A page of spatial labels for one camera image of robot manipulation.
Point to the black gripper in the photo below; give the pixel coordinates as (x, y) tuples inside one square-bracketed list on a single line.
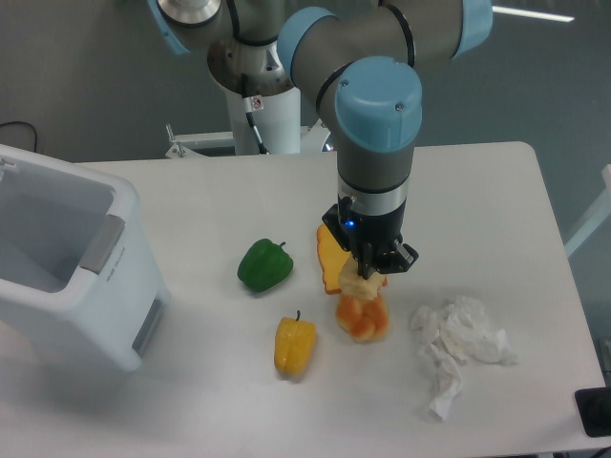
[(375, 242)]

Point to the pale square bread piece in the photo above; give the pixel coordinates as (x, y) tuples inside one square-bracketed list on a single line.
[(352, 284)]

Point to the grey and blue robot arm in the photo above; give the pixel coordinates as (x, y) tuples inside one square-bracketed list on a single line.
[(359, 74)]

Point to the orange round bread roll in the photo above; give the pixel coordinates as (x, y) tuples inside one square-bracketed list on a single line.
[(364, 321)]

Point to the white plastic trash can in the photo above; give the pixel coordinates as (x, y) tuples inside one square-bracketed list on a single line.
[(77, 272)]

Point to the orange yellow flat toast slice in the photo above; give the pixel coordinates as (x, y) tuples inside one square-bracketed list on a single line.
[(332, 259)]

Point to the crumpled white paper tissue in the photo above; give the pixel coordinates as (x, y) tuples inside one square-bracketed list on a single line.
[(451, 336)]

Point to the green bell pepper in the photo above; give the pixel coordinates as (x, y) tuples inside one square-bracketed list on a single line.
[(264, 265)]

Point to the yellow bell pepper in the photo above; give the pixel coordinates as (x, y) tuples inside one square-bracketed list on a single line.
[(294, 343)]

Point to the black device at table edge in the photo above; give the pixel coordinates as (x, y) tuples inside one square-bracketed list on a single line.
[(594, 410)]

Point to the white frame at right edge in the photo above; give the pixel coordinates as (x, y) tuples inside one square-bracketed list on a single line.
[(591, 219)]

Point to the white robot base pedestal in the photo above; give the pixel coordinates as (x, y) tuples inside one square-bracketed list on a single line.
[(264, 106)]

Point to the metal table clamp bracket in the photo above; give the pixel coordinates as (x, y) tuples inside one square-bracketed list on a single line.
[(176, 146)]

